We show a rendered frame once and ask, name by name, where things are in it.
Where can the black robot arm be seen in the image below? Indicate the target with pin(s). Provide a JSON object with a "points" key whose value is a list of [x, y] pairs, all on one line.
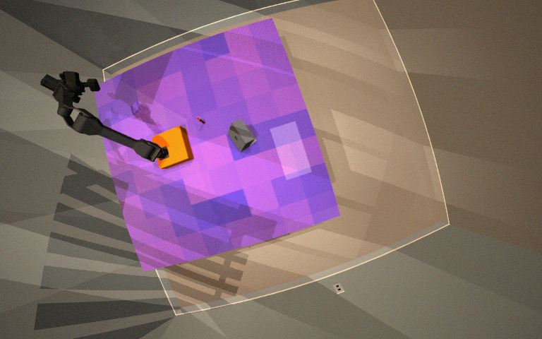
{"points": [[86, 123]]}

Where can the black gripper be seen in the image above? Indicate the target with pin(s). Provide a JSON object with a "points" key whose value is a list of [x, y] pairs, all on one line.
{"points": [[91, 83]]}

